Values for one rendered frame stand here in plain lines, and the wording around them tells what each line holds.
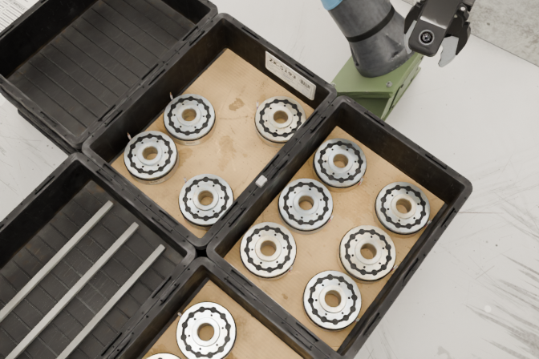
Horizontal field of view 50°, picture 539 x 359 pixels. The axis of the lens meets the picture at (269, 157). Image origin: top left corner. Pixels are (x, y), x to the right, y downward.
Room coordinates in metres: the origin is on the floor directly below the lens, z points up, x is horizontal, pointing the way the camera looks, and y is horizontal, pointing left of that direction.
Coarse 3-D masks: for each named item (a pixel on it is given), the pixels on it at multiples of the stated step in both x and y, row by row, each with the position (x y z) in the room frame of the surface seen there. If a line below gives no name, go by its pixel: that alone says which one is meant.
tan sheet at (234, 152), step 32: (224, 64) 0.66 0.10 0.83; (224, 96) 0.58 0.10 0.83; (256, 96) 0.59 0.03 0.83; (288, 96) 0.59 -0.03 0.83; (160, 128) 0.50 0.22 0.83; (224, 128) 0.51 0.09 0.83; (192, 160) 0.44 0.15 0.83; (224, 160) 0.44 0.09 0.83; (256, 160) 0.44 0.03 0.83; (160, 192) 0.37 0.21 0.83
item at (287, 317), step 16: (368, 112) 0.51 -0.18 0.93; (384, 128) 0.47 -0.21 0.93; (304, 144) 0.43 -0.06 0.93; (416, 144) 0.44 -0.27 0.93; (288, 160) 0.40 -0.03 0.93; (432, 160) 0.42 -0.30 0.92; (272, 176) 0.37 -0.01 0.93; (256, 192) 0.34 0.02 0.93; (464, 192) 0.35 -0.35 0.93; (240, 208) 0.31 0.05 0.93; (448, 224) 0.29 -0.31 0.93; (432, 240) 0.26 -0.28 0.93; (208, 256) 0.22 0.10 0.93; (416, 256) 0.23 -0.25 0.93; (240, 272) 0.20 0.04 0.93; (256, 288) 0.17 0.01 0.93; (400, 288) 0.18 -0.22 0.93; (272, 304) 0.15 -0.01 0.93; (384, 304) 0.15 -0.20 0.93; (288, 320) 0.12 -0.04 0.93; (304, 336) 0.10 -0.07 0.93; (368, 336) 0.10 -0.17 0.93; (336, 352) 0.08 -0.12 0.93; (352, 352) 0.08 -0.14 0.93
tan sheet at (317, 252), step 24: (360, 144) 0.48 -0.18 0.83; (384, 168) 0.43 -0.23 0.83; (336, 192) 0.38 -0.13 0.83; (360, 192) 0.38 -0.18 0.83; (264, 216) 0.33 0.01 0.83; (336, 216) 0.33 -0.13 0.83; (360, 216) 0.33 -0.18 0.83; (432, 216) 0.34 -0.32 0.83; (240, 240) 0.28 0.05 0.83; (312, 240) 0.28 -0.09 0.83; (336, 240) 0.28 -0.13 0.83; (408, 240) 0.29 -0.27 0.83; (240, 264) 0.23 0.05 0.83; (312, 264) 0.24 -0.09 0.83; (336, 264) 0.24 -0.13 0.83; (264, 288) 0.19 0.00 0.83; (288, 288) 0.19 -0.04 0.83; (360, 288) 0.20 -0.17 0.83; (288, 312) 0.15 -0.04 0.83; (360, 312) 0.15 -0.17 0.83; (336, 336) 0.11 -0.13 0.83
